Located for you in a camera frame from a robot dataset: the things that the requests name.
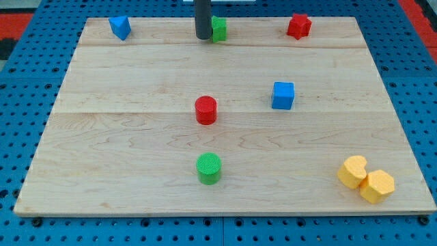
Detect light wooden board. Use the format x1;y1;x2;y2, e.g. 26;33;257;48
14;17;436;217

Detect green cylinder block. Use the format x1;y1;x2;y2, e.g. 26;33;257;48
196;152;222;185

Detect yellow heart block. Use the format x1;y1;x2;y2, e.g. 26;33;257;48
337;155;367;189

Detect red cylinder block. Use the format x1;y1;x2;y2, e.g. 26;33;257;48
195;96;217;125

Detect red star block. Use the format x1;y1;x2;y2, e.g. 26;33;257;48
287;13;312;40

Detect green star block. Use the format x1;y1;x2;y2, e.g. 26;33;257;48
212;16;227;43

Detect blue cube block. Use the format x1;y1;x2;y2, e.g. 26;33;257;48
271;81;295;110

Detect yellow hexagon block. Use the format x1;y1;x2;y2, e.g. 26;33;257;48
359;169;395;204

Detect blue triangle block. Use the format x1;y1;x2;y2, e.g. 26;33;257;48
109;16;131;40

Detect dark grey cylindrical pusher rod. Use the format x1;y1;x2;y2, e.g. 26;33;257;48
194;0;212;40

